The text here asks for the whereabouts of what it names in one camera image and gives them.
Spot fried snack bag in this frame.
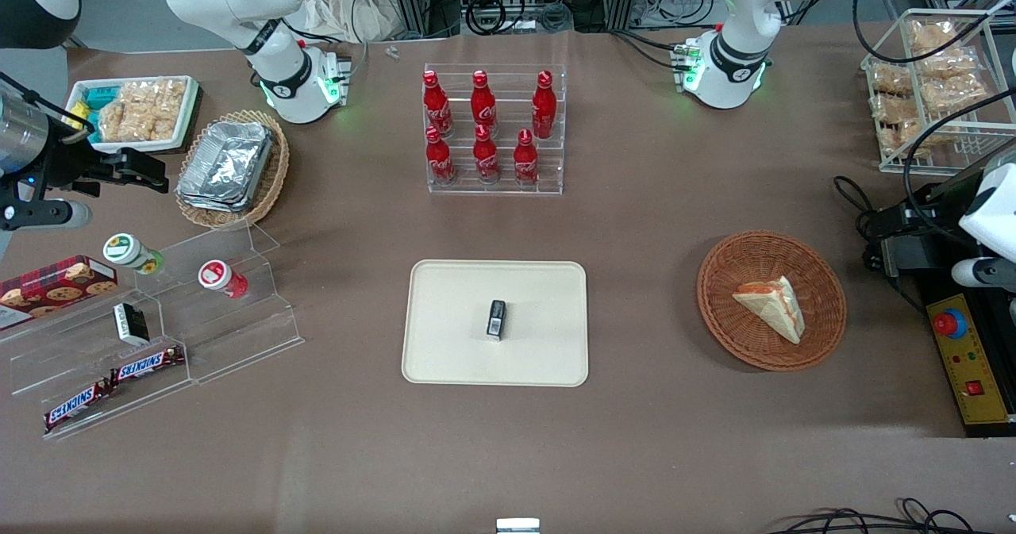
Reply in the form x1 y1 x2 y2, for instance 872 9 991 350
879 120 947 156
907 20 963 52
868 62 915 96
919 74 991 112
870 94 922 124
915 46 983 80

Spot red cola bottle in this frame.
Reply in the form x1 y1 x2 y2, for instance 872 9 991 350
472 125 502 185
425 126 458 186
471 71 499 135
531 71 558 140
422 71 454 139
513 129 541 186

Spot rice cracker snack bags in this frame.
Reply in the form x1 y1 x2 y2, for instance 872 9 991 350
97 79 188 144

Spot beige plastic tray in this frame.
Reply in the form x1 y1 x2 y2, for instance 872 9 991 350
401 259 591 388

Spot coiled black cable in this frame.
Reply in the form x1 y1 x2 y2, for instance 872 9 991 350
465 0 510 36

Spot black countertop appliance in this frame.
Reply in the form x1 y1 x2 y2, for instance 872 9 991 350
864 165 1016 297

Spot Snickers chocolate bar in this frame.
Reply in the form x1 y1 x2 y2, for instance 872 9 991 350
109 346 186 385
43 380 113 433

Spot yellow emergency stop box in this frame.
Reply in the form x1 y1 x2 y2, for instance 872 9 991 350
921 280 1016 438

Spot beige cloth bag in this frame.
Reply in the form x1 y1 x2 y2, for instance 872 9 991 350
300 0 402 43

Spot white plastic snack tray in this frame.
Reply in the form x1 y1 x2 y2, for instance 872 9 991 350
65 75 201 155

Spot red yogurt cup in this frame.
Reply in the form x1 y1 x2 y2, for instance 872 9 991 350
198 259 249 299

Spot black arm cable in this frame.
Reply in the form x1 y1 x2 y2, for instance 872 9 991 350
852 0 1016 225

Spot small black white box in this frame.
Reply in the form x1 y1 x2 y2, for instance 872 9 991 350
113 302 151 347

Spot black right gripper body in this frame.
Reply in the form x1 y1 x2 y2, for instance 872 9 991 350
32 128 121 202

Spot red cookie box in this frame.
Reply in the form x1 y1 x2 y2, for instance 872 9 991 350
0 255 119 331

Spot triangular sandwich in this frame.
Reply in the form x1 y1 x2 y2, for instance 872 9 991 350
731 275 806 346

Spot clear acrylic bottle rack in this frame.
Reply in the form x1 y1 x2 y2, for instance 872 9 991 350
422 63 568 197

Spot light wicker basket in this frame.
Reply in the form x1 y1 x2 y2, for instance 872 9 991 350
175 110 291 230

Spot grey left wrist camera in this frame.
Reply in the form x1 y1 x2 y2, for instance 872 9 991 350
951 256 1016 291

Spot clear acrylic step shelf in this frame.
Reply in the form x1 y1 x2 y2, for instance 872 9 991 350
0 221 305 441

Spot brown wicker basket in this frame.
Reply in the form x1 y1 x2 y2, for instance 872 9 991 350
696 230 848 373

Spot white wire rack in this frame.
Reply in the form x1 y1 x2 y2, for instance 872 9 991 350
860 8 1016 175

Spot black cable bundle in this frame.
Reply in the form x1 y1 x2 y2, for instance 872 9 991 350
770 498 997 534

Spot black appliance power cable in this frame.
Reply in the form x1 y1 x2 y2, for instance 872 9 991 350
833 175 929 317

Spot stacked aluminium foil containers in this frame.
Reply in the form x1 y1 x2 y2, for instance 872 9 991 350
176 121 275 214

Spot green sunflower yogurt cup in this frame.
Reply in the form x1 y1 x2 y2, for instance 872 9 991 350
103 233 165 275

